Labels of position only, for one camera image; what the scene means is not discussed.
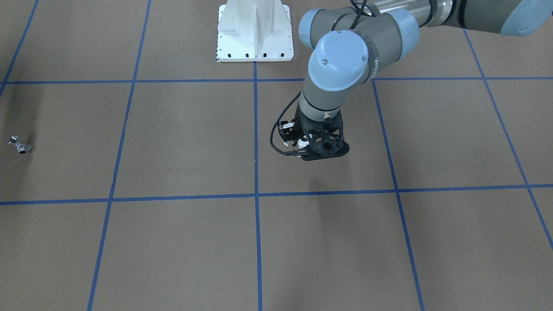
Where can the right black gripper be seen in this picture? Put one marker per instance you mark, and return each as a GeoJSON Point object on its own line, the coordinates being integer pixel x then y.
{"type": "Point", "coordinates": [286, 130]}

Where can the white pedestal column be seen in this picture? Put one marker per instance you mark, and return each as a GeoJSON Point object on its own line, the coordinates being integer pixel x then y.
{"type": "Point", "coordinates": [254, 31]}

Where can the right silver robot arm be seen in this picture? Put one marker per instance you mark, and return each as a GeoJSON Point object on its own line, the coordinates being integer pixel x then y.
{"type": "Point", "coordinates": [351, 45]}

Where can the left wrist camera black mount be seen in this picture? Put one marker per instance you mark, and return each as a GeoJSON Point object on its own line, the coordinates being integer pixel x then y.
{"type": "Point", "coordinates": [323, 144]}

